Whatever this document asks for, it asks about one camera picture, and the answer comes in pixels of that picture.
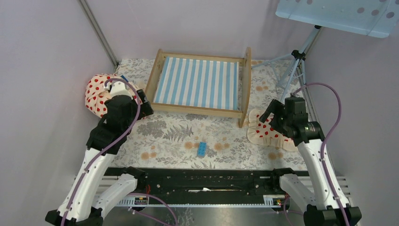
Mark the large strawberry print cushion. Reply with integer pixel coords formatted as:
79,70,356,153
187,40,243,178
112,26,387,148
85,74,127,118

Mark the wooden pet bed frame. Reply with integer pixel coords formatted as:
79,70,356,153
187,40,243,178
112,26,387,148
145,47,252,128

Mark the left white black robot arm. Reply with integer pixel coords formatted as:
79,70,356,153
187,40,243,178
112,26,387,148
45,89,153,226

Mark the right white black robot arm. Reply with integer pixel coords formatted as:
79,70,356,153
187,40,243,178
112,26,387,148
259,97,362,226

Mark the small strawberry print pillow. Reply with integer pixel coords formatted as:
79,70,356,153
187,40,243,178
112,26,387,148
247,109,298,152

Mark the floral table mat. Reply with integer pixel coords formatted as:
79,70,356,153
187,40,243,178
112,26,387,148
112,60,306,170

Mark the grey tripod stand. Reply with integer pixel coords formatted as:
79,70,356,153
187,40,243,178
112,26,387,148
252,25,322,103

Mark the blue toy brick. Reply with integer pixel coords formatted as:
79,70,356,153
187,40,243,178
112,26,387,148
197,142,207,157

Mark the light blue perforated tray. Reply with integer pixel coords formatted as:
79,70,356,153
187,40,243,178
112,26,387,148
276,0,399,38

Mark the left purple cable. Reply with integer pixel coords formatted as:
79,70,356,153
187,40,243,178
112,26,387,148
59,78,142,226

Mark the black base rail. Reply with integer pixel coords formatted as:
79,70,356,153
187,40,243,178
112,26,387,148
103,167,309,207

